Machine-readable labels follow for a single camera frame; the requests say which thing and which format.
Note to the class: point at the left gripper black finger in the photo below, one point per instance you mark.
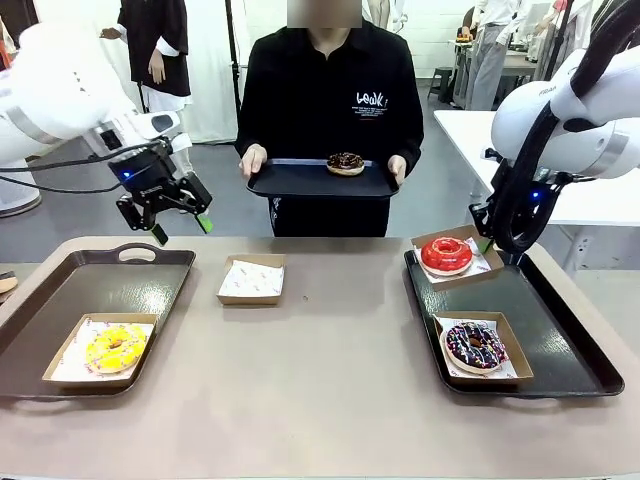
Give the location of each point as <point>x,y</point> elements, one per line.
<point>137,215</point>
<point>197,195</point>

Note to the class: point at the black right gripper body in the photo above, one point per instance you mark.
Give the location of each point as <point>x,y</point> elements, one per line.
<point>537,200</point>

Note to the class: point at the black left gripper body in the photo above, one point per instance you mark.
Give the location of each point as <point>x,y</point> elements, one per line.
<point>147,177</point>

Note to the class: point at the brown cardboard tray box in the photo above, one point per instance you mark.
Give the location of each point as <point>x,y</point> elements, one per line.
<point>492,262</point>
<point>250,300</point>
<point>90,382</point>
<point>520,360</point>

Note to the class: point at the white smiley print paper liner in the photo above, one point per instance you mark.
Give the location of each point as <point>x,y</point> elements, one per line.
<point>482,265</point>
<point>70,360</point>
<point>250,277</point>
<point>450,320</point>

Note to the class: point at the red glazed donut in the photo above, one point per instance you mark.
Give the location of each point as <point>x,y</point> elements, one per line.
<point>432,262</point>

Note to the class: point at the black serving tray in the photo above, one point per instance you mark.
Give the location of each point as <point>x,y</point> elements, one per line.
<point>300,182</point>

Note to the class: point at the chocolate donut with coloured sprinkles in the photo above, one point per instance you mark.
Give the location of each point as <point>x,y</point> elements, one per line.
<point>457,350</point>

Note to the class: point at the chocolate frosted donut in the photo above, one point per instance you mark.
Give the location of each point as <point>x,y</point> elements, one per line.
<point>337,165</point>

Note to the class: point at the yellow frosted donut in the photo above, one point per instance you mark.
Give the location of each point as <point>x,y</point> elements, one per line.
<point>100,355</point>

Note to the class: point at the person's left forearm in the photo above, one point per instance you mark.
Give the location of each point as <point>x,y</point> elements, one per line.
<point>412,140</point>

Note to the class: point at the person's right forearm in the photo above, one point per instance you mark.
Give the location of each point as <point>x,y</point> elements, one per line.
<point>247,130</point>

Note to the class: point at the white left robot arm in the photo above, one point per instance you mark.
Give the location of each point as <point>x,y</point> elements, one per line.
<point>60,85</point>

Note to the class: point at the dark brown serving tray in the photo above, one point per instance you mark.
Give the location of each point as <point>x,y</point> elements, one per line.
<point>100,290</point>
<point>550,320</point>

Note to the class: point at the person's right hand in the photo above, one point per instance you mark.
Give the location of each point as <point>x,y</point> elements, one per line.
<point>254,161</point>

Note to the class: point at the person's left hand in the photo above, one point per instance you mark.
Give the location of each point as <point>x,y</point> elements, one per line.
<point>397,170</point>

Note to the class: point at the white table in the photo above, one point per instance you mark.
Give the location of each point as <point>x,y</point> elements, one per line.
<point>465,135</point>

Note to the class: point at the white backdrop curtain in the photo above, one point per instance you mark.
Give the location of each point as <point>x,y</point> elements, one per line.
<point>210,75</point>

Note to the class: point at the wooden work desk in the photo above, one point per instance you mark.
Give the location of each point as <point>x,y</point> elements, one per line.
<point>525,60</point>

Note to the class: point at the grey plastic stool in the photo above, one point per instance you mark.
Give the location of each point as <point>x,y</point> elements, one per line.
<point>441,82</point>

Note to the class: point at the mannequin in grey trousers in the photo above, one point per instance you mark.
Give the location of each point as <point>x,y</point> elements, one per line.
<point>492,65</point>

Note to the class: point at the black stand pole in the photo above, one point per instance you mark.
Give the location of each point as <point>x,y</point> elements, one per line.
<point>233,50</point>

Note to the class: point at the hanging grey garments rack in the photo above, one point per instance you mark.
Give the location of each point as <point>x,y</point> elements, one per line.
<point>550,30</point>

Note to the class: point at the person in black clothing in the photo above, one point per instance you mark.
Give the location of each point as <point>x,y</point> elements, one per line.
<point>325,75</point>

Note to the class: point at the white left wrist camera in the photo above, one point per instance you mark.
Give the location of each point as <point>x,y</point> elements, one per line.
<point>181,142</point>

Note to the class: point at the white round pedestal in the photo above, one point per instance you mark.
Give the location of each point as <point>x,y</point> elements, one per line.
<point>17,195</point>

